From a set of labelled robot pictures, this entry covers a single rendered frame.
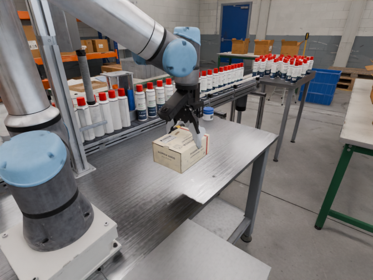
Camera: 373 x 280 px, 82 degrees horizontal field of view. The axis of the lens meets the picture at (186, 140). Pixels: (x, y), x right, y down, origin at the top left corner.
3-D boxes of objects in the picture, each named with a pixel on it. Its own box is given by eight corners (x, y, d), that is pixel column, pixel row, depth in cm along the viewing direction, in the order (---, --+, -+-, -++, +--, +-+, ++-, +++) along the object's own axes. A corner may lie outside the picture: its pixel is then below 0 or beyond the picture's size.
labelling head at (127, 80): (127, 113, 135) (121, 70, 124) (140, 118, 128) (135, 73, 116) (107, 119, 126) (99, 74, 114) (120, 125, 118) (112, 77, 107)
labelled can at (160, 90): (161, 111, 139) (159, 79, 130) (167, 113, 136) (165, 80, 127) (155, 113, 136) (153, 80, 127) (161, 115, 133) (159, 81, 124)
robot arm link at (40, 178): (13, 223, 42) (-21, 168, 35) (22, 182, 52) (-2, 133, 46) (79, 202, 47) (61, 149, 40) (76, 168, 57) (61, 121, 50)
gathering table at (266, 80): (255, 129, 329) (265, 65, 287) (298, 141, 292) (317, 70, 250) (230, 146, 280) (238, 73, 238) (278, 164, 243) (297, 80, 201)
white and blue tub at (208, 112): (207, 121, 137) (207, 111, 134) (200, 118, 142) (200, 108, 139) (215, 119, 141) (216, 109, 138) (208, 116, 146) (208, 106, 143)
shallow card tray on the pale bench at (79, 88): (94, 83, 248) (94, 80, 247) (109, 85, 237) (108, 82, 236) (66, 89, 223) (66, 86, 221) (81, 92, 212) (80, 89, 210)
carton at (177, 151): (182, 143, 85) (182, 126, 82) (208, 153, 79) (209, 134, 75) (153, 161, 74) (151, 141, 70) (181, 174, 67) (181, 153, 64)
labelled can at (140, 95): (143, 118, 129) (140, 83, 120) (149, 119, 126) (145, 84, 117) (136, 120, 126) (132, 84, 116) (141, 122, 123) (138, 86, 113)
